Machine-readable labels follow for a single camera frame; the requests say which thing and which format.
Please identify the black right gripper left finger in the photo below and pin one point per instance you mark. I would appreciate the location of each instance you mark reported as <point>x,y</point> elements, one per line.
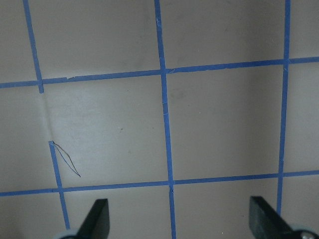
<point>97,223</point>

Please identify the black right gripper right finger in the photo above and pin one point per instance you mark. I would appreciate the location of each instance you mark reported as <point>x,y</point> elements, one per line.
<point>264,220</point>

